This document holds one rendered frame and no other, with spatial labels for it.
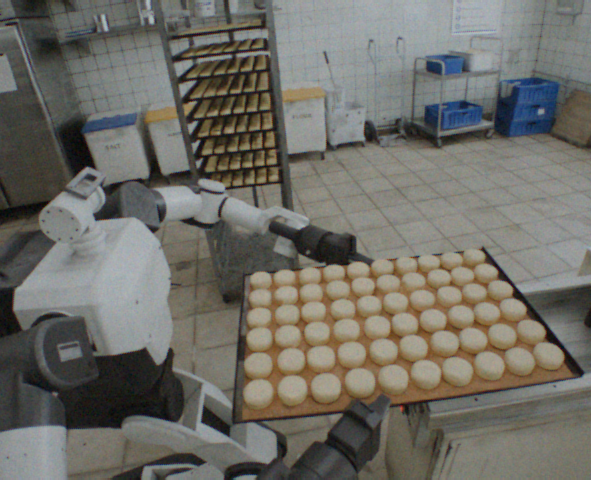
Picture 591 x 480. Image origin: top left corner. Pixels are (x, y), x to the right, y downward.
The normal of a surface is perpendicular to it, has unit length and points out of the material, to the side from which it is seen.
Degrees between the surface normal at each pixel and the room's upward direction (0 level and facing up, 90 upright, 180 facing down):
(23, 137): 90
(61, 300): 41
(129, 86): 90
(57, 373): 78
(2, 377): 30
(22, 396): 36
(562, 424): 90
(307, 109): 91
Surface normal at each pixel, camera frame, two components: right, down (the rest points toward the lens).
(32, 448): 0.62, -0.52
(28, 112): 0.18, 0.51
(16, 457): 0.29, -0.54
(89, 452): -0.09, -0.84
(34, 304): -0.01, -0.29
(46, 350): 0.95, -0.32
